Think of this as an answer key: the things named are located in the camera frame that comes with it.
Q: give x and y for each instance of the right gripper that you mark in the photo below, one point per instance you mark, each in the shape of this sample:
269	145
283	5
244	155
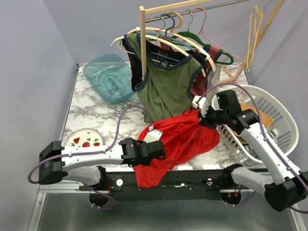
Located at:
205	121

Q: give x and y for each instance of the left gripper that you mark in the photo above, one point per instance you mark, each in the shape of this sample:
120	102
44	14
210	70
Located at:
147	162

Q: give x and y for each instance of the red tank top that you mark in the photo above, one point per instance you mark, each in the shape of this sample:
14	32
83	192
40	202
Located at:
183	138

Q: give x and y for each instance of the yellow hanger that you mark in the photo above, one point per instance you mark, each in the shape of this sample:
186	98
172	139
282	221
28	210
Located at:
256	17

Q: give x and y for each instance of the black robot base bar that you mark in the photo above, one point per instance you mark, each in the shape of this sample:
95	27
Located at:
175	185

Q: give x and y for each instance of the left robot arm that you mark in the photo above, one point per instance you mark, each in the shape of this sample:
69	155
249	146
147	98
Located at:
81	163

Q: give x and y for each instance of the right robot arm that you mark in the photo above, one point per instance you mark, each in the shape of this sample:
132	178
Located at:
286	184

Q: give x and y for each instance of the green tank top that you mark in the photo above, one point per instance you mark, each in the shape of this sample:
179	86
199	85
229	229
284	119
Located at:
159	108

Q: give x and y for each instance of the green velvet hanger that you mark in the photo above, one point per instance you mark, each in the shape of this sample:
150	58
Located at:
214	52

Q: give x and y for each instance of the dark maroon tank top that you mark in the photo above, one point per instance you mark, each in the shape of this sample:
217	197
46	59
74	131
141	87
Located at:
135	65

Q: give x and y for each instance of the cream wooden hanger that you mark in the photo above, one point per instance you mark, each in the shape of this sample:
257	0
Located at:
167	42

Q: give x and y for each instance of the blue plastic hanger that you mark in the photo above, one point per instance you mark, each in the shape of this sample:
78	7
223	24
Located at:
168	36

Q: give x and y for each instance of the white translucent garment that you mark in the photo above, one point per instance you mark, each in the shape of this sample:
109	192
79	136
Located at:
213	79

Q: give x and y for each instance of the watermelon pattern plate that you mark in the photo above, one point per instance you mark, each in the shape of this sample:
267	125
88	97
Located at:
85	137

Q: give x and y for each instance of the blue plastic tub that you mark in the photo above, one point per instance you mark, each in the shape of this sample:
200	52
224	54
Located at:
110	77

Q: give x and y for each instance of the wooden clothes rack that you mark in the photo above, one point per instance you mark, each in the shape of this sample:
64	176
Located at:
143	12

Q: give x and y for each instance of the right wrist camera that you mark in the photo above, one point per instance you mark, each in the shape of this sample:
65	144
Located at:
201	104

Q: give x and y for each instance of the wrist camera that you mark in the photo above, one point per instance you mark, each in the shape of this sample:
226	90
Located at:
152	135
201	104

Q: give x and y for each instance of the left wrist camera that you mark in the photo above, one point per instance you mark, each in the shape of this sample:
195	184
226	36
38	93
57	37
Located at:
152	135

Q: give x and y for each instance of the pink wire hanger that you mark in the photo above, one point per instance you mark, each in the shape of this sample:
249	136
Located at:
211	41

